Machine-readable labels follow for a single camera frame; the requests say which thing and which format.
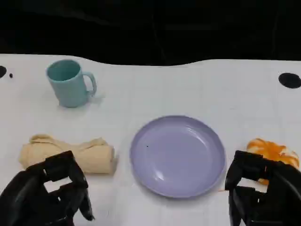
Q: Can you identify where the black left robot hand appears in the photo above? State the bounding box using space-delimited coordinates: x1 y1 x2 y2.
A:
0 150 95 226

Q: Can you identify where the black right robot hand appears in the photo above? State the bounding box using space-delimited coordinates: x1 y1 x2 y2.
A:
225 150 301 226

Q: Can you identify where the beige towel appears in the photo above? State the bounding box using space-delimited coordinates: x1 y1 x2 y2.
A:
18 134 118 175

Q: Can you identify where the orange and white bread roll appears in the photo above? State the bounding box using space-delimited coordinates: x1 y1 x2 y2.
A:
246 138 301 186

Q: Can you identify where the lilac plate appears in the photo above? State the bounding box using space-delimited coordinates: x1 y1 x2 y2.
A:
130 115 226 198

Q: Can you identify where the pale green mug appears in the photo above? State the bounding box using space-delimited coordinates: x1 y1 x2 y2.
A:
46 59 97 108

